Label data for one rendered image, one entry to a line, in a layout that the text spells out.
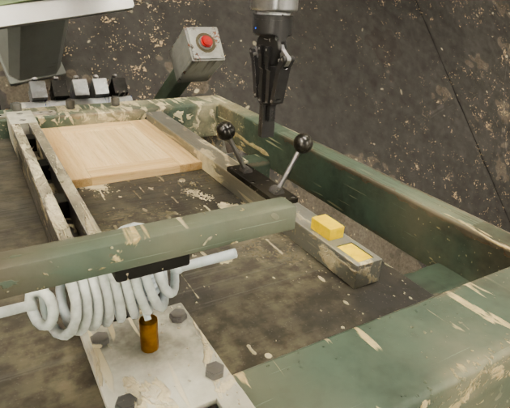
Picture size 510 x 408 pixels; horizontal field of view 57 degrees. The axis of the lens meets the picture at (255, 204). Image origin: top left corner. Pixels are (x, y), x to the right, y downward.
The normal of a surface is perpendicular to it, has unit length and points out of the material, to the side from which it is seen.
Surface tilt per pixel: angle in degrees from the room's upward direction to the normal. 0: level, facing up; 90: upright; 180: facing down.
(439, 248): 90
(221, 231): 34
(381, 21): 0
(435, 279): 56
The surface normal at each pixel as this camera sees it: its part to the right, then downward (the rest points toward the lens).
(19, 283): 0.51, 0.39
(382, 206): -0.86, 0.18
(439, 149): 0.44, -0.19
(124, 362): 0.05, -0.91
